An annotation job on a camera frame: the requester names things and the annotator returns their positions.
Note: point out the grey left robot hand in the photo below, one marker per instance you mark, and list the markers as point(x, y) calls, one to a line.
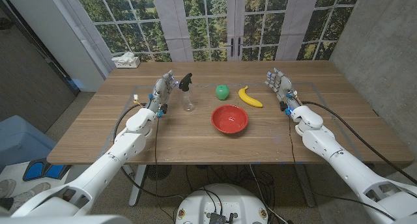
point(161, 92)

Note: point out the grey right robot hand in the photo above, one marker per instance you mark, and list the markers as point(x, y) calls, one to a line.
point(284, 87)

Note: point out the clear spray bottle black trigger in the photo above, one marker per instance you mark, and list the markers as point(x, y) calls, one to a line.
point(187, 100)

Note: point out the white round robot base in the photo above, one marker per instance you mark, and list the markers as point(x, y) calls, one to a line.
point(224, 198)

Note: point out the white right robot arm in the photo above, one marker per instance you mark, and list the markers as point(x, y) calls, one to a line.
point(342, 159)

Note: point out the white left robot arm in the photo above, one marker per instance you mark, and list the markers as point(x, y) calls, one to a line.
point(110, 159)

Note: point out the yellow banana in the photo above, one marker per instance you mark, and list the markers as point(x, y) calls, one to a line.
point(249, 99)

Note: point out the green apple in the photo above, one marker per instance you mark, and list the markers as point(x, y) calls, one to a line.
point(222, 92)

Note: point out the red bowl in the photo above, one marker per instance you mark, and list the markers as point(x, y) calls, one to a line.
point(229, 120)

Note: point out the white tissue box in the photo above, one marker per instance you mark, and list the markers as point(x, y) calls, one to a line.
point(127, 62)

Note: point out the printed window forest backdrop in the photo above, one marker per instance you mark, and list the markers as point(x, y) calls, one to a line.
point(198, 28)

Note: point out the black round fan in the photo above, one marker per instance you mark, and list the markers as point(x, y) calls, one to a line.
point(159, 172)

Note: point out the white table leg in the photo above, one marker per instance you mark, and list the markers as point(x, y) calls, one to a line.
point(136, 191)

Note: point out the grey table leg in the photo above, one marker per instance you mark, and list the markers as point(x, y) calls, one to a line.
point(306, 191)

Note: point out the blue and black pad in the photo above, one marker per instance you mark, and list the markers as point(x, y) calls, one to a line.
point(34, 170)

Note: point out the light blue storage bin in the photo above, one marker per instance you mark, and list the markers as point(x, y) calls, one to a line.
point(19, 142)

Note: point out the white robot torso shell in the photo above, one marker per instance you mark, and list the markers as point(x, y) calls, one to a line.
point(65, 220)

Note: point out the grey white sneaker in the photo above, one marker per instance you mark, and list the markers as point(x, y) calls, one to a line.
point(31, 191)
point(6, 187)

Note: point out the white floor platform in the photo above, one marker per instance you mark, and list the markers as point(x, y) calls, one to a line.
point(13, 172)

